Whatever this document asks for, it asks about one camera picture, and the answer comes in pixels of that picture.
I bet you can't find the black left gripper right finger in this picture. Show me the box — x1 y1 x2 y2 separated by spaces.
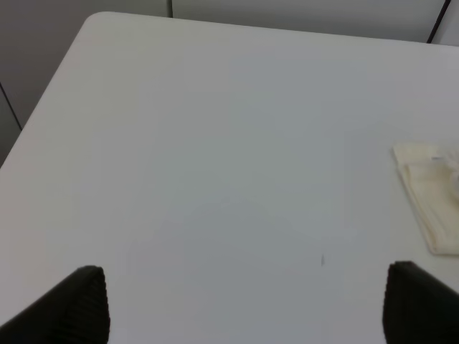
382 261 458 343

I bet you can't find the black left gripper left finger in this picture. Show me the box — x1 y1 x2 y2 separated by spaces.
1 265 110 343

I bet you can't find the white towel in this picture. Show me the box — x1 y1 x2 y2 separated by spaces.
392 143 458 255

